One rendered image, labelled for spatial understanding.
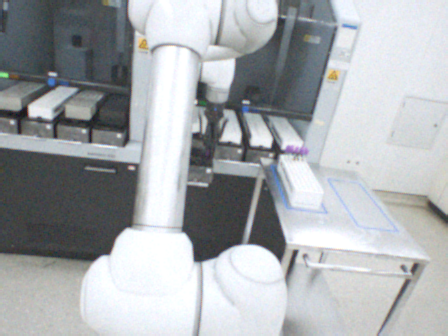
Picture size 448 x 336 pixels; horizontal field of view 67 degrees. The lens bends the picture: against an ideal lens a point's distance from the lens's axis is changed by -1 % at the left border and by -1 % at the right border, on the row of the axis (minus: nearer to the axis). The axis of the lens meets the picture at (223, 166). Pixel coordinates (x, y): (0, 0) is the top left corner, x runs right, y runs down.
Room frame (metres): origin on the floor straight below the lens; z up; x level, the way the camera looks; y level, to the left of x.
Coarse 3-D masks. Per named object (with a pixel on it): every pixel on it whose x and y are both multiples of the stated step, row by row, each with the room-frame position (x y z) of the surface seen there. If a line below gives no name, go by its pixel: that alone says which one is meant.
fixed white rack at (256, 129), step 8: (248, 120) 1.79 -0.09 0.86; (256, 120) 1.81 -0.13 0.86; (248, 128) 1.67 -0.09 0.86; (256, 128) 1.67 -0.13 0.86; (264, 128) 1.69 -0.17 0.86; (248, 136) 1.64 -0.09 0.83; (256, 136) 1.55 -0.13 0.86; (264, 136) 1.56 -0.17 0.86; (256, 144) 1.55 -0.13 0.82; (264, 144) 1.55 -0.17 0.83
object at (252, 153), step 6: (240, 120) 1.92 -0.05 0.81; (240, 126) 1.84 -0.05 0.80; (246, 138) 1.64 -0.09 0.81; (246, 144) 1.57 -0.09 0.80; (246, 150) 1.53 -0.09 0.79; (252, 150) 1.51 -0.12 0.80; (258, 150) 1.52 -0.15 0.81; (264, 150) 1.52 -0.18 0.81; (270, 150) 1.53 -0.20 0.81; (246, 156) 1.51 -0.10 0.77; (252, 156) 1.51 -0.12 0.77; (258, 156) 1.51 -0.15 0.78; (264, 156) 1.52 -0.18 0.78; (270, 156) 1.52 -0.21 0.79; (246, 162) 1.51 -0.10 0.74; (252, 162) 1.51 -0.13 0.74; (258, 162) 1.50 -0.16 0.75
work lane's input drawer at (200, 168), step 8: (192, 136) 1.55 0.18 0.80; (208, 136) 1.56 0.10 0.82; (192, 144) 1.45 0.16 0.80; (200, 144) 1.47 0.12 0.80; (208, 144) 1.47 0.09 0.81; (192, 152) 1.36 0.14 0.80; (200, 152) 1.38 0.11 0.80; (192, 160) 1.25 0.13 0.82; (200, 160) 1.26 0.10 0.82; (208, 160) 1.31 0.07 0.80; (192, 168) 1.22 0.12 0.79; (200, 168) 1.23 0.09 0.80; (208, 168) 1.23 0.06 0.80; (192, 176) 1.22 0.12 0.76; (200, 176) 1.23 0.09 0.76; (208, 176) 1.23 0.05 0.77; (192, 184) 1.18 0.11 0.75; (200, 184) 1.19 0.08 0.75
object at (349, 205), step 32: (256, 192) 1.38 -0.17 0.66; (352, 192) 1.22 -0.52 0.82; (288, 224) 0.91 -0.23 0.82; (320, 224) 0.94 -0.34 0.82; (352, 224) 0.98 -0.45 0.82; (384, 224) 1.01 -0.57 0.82; (288, 256) 0.81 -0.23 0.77; (320, 256) 1.44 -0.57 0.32; (384, 256) 0.84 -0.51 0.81; (416, 256) 0.86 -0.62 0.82; (288, 288) 1.22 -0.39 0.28; (320, 288) 1.26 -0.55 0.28; (288, 320) 1.04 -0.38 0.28; (320, 320) 1.07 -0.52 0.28; (384, 320) 0.88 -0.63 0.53
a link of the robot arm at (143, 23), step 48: (144, 0) 0.75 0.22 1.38; (192, 0) 0.76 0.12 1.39; (192, 48) 0.74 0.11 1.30; (192, 96) 0.70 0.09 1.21; (144, 144) 0.63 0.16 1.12; (144, 192) 0.57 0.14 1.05; (144, 240) 0.50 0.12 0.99; (96, 288) 0.44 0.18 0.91; (144, 288) 0.45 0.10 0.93; (192, 288) 0.47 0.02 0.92
